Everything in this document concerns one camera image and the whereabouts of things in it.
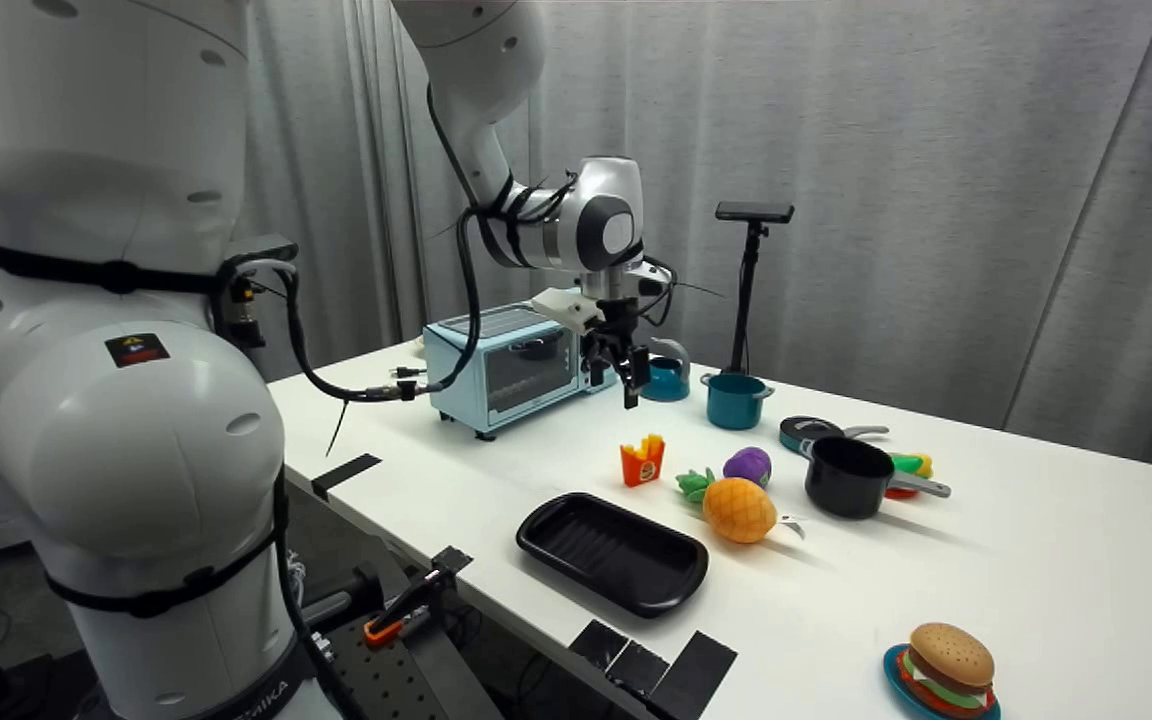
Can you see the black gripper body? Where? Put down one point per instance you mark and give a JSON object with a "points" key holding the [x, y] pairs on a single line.
{"points": [[618, 330]]}

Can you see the yellow toy french fry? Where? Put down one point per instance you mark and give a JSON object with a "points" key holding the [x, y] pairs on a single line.
{"points": [[634, 449], [655, 446]]}

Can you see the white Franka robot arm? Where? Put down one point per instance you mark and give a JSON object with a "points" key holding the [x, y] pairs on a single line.
{"points": [[138, 442]]}

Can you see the teal toy pot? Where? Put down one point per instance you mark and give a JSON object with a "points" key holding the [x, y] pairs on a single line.
{"points": [[737, 402]]}

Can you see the light blue toaster oven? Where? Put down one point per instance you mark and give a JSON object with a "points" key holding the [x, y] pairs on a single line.
{"points": [[500, 381]]}

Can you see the black tripod stand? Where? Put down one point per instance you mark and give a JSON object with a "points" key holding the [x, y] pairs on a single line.
{"points": [[745, 301]]}

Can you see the purple plush eggplant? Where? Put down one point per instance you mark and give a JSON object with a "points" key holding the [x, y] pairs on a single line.
{"points": [[749, 465]]}

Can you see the orange plush pineapple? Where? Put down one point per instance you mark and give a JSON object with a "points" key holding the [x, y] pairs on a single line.
{"points": [[737, 515]]}

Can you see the black ridged plastic tray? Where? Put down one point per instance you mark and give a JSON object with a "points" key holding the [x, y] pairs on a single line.
{"points": [[611, 552]]}

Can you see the teal toy pot lid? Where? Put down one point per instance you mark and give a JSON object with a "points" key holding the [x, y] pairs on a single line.
{"points": [[806, 434]]}

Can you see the black toy saucepan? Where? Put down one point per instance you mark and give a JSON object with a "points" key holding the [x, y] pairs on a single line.
{"points": [[844, 480]]}

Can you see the black tape patch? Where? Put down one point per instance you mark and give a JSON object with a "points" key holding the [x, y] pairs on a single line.
{"points": [[597, 644], [344, 472], [634, 670], [692, 674]]}

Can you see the red toy spoon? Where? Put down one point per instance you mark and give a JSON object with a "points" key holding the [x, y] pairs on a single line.
{"points": [[900, 494]]}

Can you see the green yellow toy corn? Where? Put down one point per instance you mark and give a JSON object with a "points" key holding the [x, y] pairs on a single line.
{"points": [[914, 465]]}

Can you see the grey perforated mounting plate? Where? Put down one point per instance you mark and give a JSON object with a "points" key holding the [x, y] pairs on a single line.
{"points": [[422, 681]]}

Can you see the grey curtain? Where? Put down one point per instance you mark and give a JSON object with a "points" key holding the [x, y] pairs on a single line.
{"points": [[976, 201]]}

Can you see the teal toy plate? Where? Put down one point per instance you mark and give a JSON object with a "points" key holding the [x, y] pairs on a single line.
{"points": [[897, 681]]}

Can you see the toy hamburger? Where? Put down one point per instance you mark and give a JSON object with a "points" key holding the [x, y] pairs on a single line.
{"points": [[955, 662]]}

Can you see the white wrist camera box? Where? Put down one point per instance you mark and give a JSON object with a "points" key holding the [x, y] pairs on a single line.
{"points": [[566, 308]]}

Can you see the black stereo camera bar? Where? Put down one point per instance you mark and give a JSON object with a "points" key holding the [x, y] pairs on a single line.
{"points": [[752, 211]]}

